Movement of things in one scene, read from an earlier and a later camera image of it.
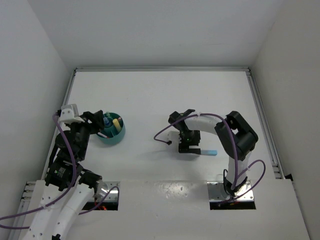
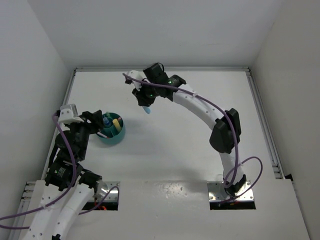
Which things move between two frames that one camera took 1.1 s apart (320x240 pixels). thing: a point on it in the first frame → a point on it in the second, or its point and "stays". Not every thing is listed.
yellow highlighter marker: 116,123 stays
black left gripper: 97,123 stays
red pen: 98,133 stays
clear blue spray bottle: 106,121 stays
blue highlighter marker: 210,152 → 147,109
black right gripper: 184,147 → 142,100
